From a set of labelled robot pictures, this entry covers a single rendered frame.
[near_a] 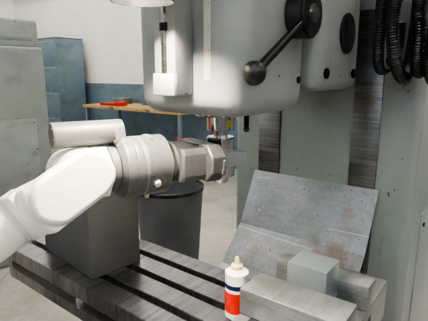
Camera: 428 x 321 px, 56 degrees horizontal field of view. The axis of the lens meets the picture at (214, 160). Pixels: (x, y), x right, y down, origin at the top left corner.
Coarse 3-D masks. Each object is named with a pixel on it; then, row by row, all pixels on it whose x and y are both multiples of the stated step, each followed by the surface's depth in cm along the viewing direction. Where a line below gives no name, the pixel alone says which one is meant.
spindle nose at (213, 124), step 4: (208, 120) 64; (212, 120) 63; (216, 120) 63; (220, 120) 63; (224, 120) 63; (232, 120) 64; (208, 124) 64; (212, 124) 63; (216, 124) 63; (220, 124) 63; (224, 124) 63; (232, 124) 64; (208, 128) 64; (212, 128) 63; (216, 128) 63; (220, 128) 63; (224, 128) 63; (228, 128) 63; (232, 128) 64
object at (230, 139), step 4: (208, 136) 65; (212, 136) 65; (228, 136) 65; (232, 136) 65; (208, 140) 65; (212, 140) 64; (216, 140) 64; (220, 140) 63; (224, 140) 63; (228, 140) 64; (232, 140) 64; (220, 144) 64; (224, 144) 64; (228, 144) 64
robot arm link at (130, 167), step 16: (48, 128) 53; (64, 128) 51; (80, 128) 52; (96, 128) 53; (112, 128) 55; (64, 144) 52; (80, 144) 53; (96, 144) 54; (112, 144) 56; (128, 144) 55; (48, 160) 57; (112, 160) 54; (128, 160) 53; (144, 160) 54; (128, 176) 53; (144, 176) 55; (128, 192) 55
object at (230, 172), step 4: (232, 144) 65; (224, 148) 64; (228, 148) 64; (232, 148) 65; (228, 168) 65; (232, 168) 66; (228, 172) 65; (232, 172) 66; (224, 176) 65; (228, 176) 65
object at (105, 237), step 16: (112, 192) 81; (96, 208) 79; (112, 208) 82; (128, 208) 85; (80, 224) 81; (96, 224) 80; (112, 224) 82; (128, 224) 85; (48, 240) 94; (64, 240) 87; (80, 240) 82; (96, 240) 80; (112, 240) 83; (128, 240) 86; (64, 256) 89; (80, 256) 83; (96, 256) 81; (112, 256) 84; (128, 256) 87; (96, 272) 81
